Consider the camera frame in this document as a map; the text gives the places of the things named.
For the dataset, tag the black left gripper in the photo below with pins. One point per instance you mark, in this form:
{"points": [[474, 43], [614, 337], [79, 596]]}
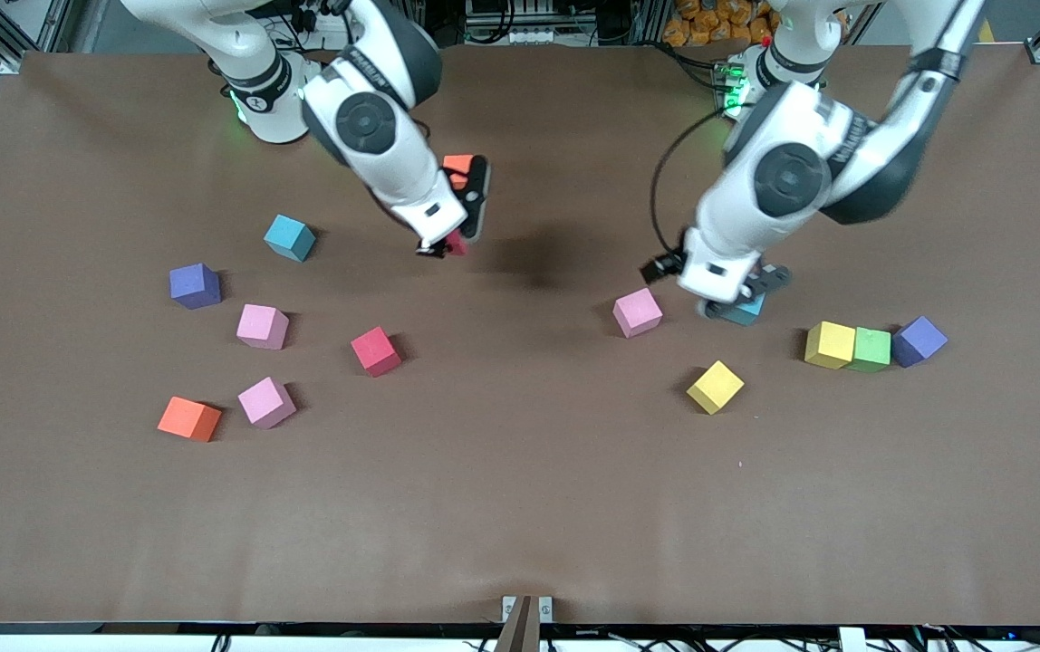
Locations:
{"points": [[671, 265]]}

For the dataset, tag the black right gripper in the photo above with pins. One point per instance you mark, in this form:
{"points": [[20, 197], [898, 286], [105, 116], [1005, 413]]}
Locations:
{"points": [[478, 194]]}

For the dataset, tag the crimson foam cube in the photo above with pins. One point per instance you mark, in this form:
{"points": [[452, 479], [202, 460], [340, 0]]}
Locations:
{"points": [[455, 243], [376, 351]]}

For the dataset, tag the light blue foam cube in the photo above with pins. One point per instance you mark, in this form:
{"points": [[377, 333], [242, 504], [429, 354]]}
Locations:
{"points": [[749, 313], [289, 237]]}

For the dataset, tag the orange foam cube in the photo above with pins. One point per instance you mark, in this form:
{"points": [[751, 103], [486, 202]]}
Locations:
{"points": [[189, 419], [457, 166]]}

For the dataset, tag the pink foam cube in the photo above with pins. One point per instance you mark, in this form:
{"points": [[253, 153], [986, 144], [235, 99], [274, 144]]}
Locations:
{"points": [[262, 326], [265, 401], [637, 312]]}

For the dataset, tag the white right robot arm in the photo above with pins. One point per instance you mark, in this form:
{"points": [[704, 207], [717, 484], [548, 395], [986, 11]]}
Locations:
{"points": [[393, 163]]}

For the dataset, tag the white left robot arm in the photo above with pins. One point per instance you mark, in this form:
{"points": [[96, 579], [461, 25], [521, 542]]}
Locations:
{"points": [[728, 217]]}

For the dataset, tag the yellow foam cube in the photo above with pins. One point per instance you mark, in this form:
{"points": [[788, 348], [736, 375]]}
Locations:
{"points": [[830, 345], [715, 387]]}

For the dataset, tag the green foam cube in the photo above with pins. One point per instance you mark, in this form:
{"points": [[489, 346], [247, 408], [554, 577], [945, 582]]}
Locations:
{"points": [[871, 350]]}

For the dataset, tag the purple foam cube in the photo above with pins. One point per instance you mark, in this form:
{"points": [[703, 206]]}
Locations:
{"points": [[919, 341], [195, 286]]}

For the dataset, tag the white power strip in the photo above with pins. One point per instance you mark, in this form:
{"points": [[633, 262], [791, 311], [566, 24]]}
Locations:
{"points": [[529, 36]]}

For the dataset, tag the pile of orange objects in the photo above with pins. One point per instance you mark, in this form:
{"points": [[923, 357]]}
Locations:
{"points": [[719, 23]]}

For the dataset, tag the paper table cover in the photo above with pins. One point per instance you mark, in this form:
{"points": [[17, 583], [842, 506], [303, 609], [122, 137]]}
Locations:
{"points": [[520, 507]]}

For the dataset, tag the metal mounting bracket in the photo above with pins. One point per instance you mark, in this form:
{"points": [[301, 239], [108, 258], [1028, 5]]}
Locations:
{"points": [[526, 611]]}

